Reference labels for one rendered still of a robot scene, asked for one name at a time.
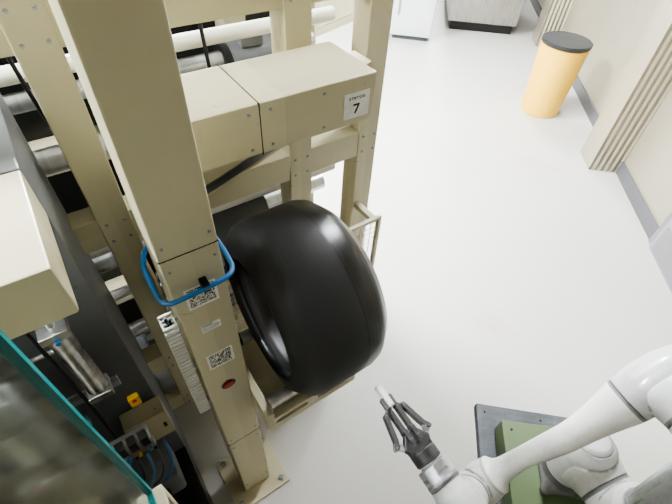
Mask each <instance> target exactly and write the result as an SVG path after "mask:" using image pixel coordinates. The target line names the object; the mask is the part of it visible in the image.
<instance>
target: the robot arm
mask: <svg viewBox="0 0 672 504"><path fill-rule="evenodd" d="M374 390H375V391H376V393H377V394H378V396H379V397H380V401H379V402H380V404H381V405H382V407H383V408H384V410H385V414H384V415H383V417H382V418H383V421H384V423H385V426H386V428H387V431H388V433H389V436H390V438H391V441H392V443H393V451H394V452H395V453H397V452H404V453H405V454H406V455H408V456H409V457H410V459H411V460H412V462H413V463H414V465H415V466H416V468H417V469H419V470H421V471H422V472H421V473H420V474H419V477H420V478H421V480H422V481H423V483H424V484H425V486H426V487H427V489H428V491H429V492H430V493H431V495H432V496H433V498H434V500H435V503H436V504H496V503H497V502H498V501H499V500H500V499H501V498H502V497H503V496H504V495H505V494H506V493H508V491H509V482H510V481H511V480H512V479H513V478H514V477H515V476H516V475H518V474H519V473H521V472H522V471H524V470H526V469H528V468H530V467H533V466H536V465H538V471H539V477H540V488H539V490H540V492H541V494H542V495H544V496H550V495H556V496H562V497H568V498H574V499H581V500H583V501H584V502H585V504H672V459H671V460H670V461H668V462H667V463H666V464H664V465H663V466H662V467H661V468H659V469H658V470H657V471H655V472H654V473H653V474H651V475H650V476H649V477H648V478H646V479H645V480H644V481H642V482H641V483H639V482H634V481H633V480H632V479H631V478H630V477H629V475H628V474H627V472H626V470H625V468H624V466H623V464H622V462H621V460H620V458H619V452H618V449H617V446H616V444H615V443H614V441H613V439H612V438H611V437H610V435H612V434H615V433H617V432H620V431H622V430H625V429H628V428H631V427H634V426H637V425H640V424H643V423H645V422H647V421H649V420H651V419H653V418H656V419H657V420H658V421H659V422H661V423H662V424H663V425H664V426H665V427H666V428H667V429H668V430H669V431H670V433H671V434H672V344H670V345H666V346H663V347H660V348H658V349H655V350H653V351H651V352H648V353H646V354H644V355H643V356H641V357H639V358H637V359H636V360H634V361H632V362H631V363H629V364H628V365H626V366H625V367H623V368H622V369H621V370H620V371H619V372H618V373H617V374H616V375H614V376H613V377H612V378H611V379H610V380H608V381H607V382H606V383H605V384H604V385H603V386H602V387H601V388H600V389H599V390H598V391H597V392H596V393H595V394H594V395H593V396H592V397H591V398H590V399H589V400H588V401H587V402H586V403H585V404H584V405H583V406H582V407H581V408H580V409H579V410H578V411H576V412H575V413H574V414H573V415H571V416H570V417H569V418H567V419H566V420H565V421H563V422H561V423H560V424H558V425H556V426H555V427H553V428H551V429H549V430H548V431H546V432H544V433H542V434H540V435H538V436H536V437H535V438H533V439H531V440H529V441H527V442H525V443H524V444H522V445H520V446H518V447H516V448H514V449H512V450H510V451H508V452H507V453H505V454H503V455H501V456H499V457H496V458H489V457H487V456H483V457H481V458H478V459H476V460H473V461H470V462H469V463H468V464H467V465H465V466H464V467H463V468H462V469H461V470H460V471H459V472H458V470H457V469H456V468H455V467H454V466H453V464H452V463H451V461H450V460H449V459H448V457H447V456H446V455H443V456H440V454H441V453H440V451H439V449H438V448H437V447H436V445H435V444H434V442H433V441H432V440H431V438H430V434H429V433H428V432H429V429H430V427H431V426H432V424H431V423H430V422H428V421H426V420H424V419H423V418H422V417H421V416H420V415H419V414H418V413H417V412H415V411H414V410H413V409H412V408H411V407H410V406H409V405H408V404H407V403H406V402H404V401H402V402H399V403H398V402H397V401H396V400H395V399H394V397H393V396H392V394H390V393H389V394H387V392H386V391H385V390H384V388H383V387H382V385H381V384H380V383H379V384H378V385H376V387H375V388H374ZM392 407H393V409H394V410H395V411H396V413H397V414H398V416H399V417H400V418H401V420H402V421H403V423H404V424H405V426H406V427H407V429H408V430H407V429H406V428H405V427H404V425H403V424H402V423H401V421H400V420H399V418H398V417H397V416H396V414H395V413H394V411H393V410H392ZM404 411H405V412H406V413H407V414H408V415H409V416H410V417H411V418H412V419H413V420H414V421H415V422H416V423H418V424H419V425H420V426H422V429H423V430H421V429H419V428H417V427H416V426H415V425H414V424H413V423H412V421H411V420H410V419H409V417H408V416H407V414H406V413H405V412H404ZM390 419H391V420H390ZM391 421H392V422H393V424H394V425H395V427H396V428H397V430H398V431H399V432H400V435H401V436H402V438H403V446H402V444H401V443H399V439H398V437H397V434H396V432H395V430H394V427H393V425H392V422H391Z"/></svg>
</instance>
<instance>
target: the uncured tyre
mask: <svg viewBox="0 0 672 504"><path fill-rule="evenodd" d="M223 245H224V246H225V247H226V249H227V251H228V252H229V254H230V256H231V258H232V260H233V262H234V264H235V271H234V273H233V275H232V276H231V277H230V278H229V281H230V284H231V287H232V290H233V293H234V295H235V298H236V301H237V303H238V306H239V308H240V311H241V313H242V315H243V317H244V319H245V322H246V324H247V326H248V328H249V330H250V332H251V334H252V336H253V337H254V339H255V341H256V343H257V345H258V346H259V348H260V350H261V351H262V353H263V355H264V356H265V358H266V360H267V361H268V363H269V364H270V366H271V367H272V369H273V370H274V371H275V373H276V374H277V376H278V377H279V378H280V379H281V380H282V382H283V383H284V384H285V385H286V386H287V387H288V388H290V389H291V390H292V391H294V392H297V393H302V394H306V395H310V396H316V395H319V394H323V393H326V392H327V391H329V390H331V389H332V388H334V387H335V386H337V385H339V384H340V383H342V382H343V381H345V380H347V379H348V378H350V377H352V376H353V375H355V374H356V373H358V372H360V371H361V370H363V369H364V368H366V367H368V366H369V365H371V364H372V363H373V362H374V361H375V360H376V358H377V357H378V356H379V355H380V353H381V352H382V349H383V346H384V341H385V336H386V330H387V310H386V304H385V299H384V295H383V292H382V288H381V285H380V282H379V280H378V277H377V274H376V272H375V270H374V268H373V265H372V263H371V261H370V259H369V257H368V256H367V254H366V252H365V250H364V249H363V247H362V245H361V244H360V242H359V241H358V239H357V238H356V236H355V235H354V234H353V232H352V231H351V230H350V229H349V228H348V226H347V225H346V224H345V223H344V222H343V221H342V220H341V219H340V218H339V217H338V216H337V215H335V214H334V213H333V212H331V211H330V210H328V209H326V208H324V207H322V206H320V205H318V204H316V203H314V202H312V201H309V200H291V201H288V202H285V203H283V204H280V205H277V206H275V207H272V208H270V209H267V210H265V211H262V212H259V213H257V214H254V215H252V216H249V217H246V218H244V219H241V220H240V221H238V222H237V223H236V224H235V225H233V226H232V227H231V228H230V231H229V233H228V235H227V237H226V239H225V242H224V244H223Z"/></svg>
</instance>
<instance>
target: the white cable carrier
mask: <svg viewBox="0 0 672 504"><path fill-rule="evenodd" d="M157 320H158V322H159V324H160V326H161V329H162V331H163V333H164V335H165V337H166V340H167V342H168V344H169V346H170V348H171V351H172V353H173V355H174V357H175V359H176V362H177V364H178V366H179V368H180V370H181V373H182V375H183V377H184V379H185V382H186V384H187V386H188V388H189V390H190V392H191V395H192V397H193V399H194V401H195V403H196V406H197V408H198V410H199V412H200V414H201V413H203V412H205V411H207V410H209V409H210V405H209V402H211V401H210V399H209V397H208V395H207V396H206V395H205V393H204V390H203V388H202V385H201V383H200V380H199V378H198V375H197V373H196V370H195V369H197V366H196V364H195V362H194V361H193V362H192V360H191V357H190V355H189V353H188V350H187V348H186V345H185V343H184V340H183V338H182V335H181V333H180V331H179V328H178V326H180V322H179V320H178V318H177V317H175V318H174V317H173V315H172V313H171V312H168V313H165V314H163V315H161V316H159V317H157Z"/></svg>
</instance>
